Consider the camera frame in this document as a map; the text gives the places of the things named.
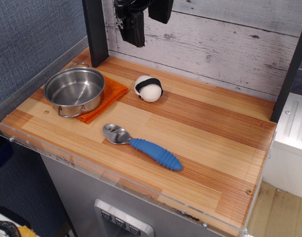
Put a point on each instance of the grey metal cabinet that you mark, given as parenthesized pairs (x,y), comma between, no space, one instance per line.
(78,185)

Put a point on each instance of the white plush egg black band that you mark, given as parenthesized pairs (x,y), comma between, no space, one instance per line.
(147,88)

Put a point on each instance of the stainless steel pot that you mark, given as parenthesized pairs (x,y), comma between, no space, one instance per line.
(75,91)

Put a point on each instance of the clear acrylic guard rail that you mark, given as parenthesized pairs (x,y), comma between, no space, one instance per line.
(221,137)

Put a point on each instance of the orange cloth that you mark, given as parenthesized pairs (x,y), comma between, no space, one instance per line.
(112,92)

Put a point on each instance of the black left vertical post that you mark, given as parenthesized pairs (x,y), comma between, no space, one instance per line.
(96,31)

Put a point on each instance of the black right vertical post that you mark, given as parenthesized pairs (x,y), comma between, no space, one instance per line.
(288,82)

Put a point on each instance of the silver button control panel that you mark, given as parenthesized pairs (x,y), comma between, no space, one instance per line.
(123,220)

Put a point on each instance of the black vertical post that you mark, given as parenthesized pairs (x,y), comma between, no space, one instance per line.
(288,82)
(96,31)

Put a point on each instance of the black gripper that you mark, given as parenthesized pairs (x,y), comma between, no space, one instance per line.
(131,23)

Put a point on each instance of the blue handled metal spoon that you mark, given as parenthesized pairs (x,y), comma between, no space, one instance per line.
(118,135)

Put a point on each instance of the white aluminium ledge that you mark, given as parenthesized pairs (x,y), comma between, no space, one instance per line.
(283,168)

